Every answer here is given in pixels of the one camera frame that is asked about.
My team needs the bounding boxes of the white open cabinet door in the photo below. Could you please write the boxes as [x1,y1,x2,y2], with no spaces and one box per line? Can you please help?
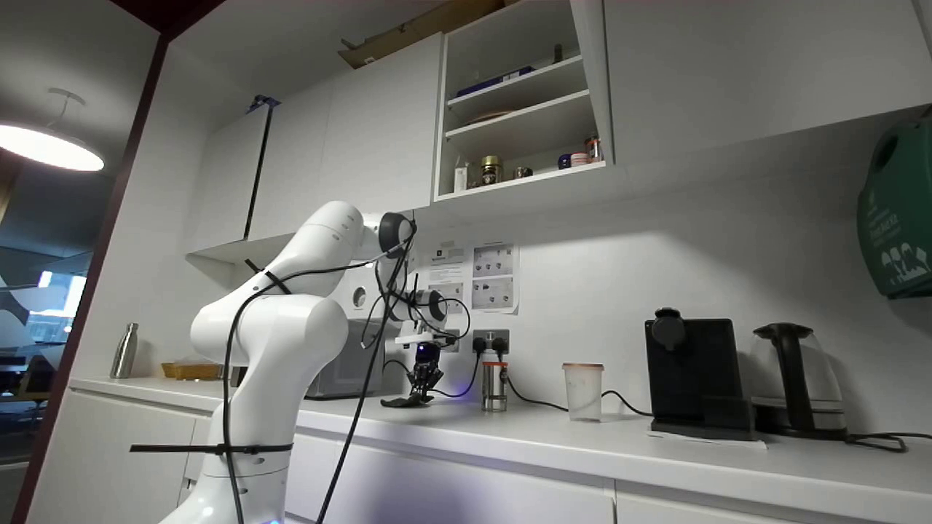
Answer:
[565,0,617,167]

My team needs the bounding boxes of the black coffee machine cable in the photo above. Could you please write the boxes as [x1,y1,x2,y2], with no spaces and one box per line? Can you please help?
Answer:
[505,374,655,423]

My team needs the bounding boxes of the brown cardboard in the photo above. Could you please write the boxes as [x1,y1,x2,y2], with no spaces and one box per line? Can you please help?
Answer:
[335,0,511,71]

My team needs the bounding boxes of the translucent plastic cup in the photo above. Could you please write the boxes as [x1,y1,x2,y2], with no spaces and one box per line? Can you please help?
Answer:
[563,362,608,425]

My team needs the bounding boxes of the green wall dispenser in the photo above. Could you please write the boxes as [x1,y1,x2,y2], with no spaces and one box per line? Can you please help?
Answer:
[857,113,932,304]

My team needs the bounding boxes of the black vertical pole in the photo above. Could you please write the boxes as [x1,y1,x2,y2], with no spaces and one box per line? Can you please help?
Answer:
[241,93,284,244]

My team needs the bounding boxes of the dark green towel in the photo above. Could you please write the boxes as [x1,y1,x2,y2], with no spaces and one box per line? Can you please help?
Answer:
[380,390,437,412]

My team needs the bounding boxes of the white wall cabinet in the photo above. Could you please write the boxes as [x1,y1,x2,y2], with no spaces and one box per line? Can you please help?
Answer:
[603,0,932,176]
[185,96,329,256]
[317,32,445,222]

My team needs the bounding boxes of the metal flask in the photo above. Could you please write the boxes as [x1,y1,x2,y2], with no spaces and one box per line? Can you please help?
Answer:
[107,321,142,382]

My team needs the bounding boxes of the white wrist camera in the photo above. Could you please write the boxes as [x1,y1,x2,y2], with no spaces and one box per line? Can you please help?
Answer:
[383,331,431,358]

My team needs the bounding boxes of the white open shelf cabinet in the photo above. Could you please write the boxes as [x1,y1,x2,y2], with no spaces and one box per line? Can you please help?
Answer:
[431,0,616,203]

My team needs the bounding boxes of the woven basket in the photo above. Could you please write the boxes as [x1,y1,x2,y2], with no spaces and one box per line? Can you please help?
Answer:
[157,362,227,385]

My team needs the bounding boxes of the black kettle cable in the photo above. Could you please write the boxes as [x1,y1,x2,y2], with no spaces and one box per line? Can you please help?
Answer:
[843,428,932,458]

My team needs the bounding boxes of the metal socket with plugs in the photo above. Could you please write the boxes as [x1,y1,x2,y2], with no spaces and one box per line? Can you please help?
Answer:
[471,327,515,358]

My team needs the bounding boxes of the black coffee machine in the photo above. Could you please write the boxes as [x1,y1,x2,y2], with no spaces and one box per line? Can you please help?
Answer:
[645,307,764,444]

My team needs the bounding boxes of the white switch panel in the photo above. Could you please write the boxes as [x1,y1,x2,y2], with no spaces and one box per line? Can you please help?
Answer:
[471,241,518,281]
[470,278,518,315]

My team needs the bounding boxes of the white base cabinets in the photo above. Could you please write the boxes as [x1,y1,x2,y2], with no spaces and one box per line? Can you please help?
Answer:
[27,387,932,524]

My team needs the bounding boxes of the round ceiling lamp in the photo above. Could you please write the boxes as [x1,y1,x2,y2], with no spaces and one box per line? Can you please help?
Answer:
[0,85,107,176]

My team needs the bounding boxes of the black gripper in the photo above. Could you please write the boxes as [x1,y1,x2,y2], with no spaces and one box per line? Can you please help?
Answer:
[409,342,450,403]

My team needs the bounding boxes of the small metal can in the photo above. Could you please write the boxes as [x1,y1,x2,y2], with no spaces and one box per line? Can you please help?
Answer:
[482,358,511,413]

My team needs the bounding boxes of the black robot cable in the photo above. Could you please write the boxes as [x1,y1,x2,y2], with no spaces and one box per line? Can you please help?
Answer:
[218,215,477,524]

